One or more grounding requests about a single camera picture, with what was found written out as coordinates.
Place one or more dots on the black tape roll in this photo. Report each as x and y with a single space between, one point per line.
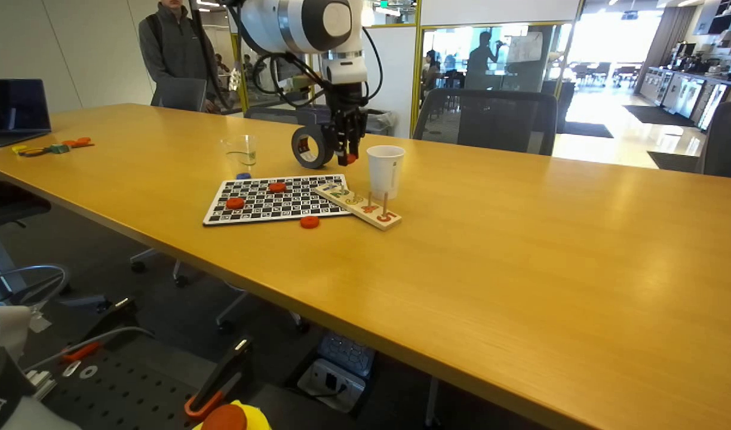
311 147

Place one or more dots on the orange green tool on table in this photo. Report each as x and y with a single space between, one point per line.
61 147

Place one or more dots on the checkerboard calibration board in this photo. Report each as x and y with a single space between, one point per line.
261 207

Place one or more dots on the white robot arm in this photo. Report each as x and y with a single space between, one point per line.
326 41

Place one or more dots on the floor power box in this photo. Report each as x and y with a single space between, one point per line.
341 374

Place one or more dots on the person in grey jacket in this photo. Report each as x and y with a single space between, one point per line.
180 59

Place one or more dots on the orange disc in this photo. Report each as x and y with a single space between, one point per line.
347 159
308 224

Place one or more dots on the transparent plastic cup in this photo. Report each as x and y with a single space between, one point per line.
243 148

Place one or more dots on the orange disc board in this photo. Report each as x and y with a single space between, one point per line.
277 188
235 203

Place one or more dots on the black laptop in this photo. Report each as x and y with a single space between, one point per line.
23 108

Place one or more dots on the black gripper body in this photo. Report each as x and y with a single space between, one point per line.
347 127

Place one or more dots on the white paper cup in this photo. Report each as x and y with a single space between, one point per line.
384 171

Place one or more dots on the wooden number peg board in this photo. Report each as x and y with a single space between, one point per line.
364 208

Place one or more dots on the yellow red emergency stop button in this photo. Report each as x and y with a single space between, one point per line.
235 416

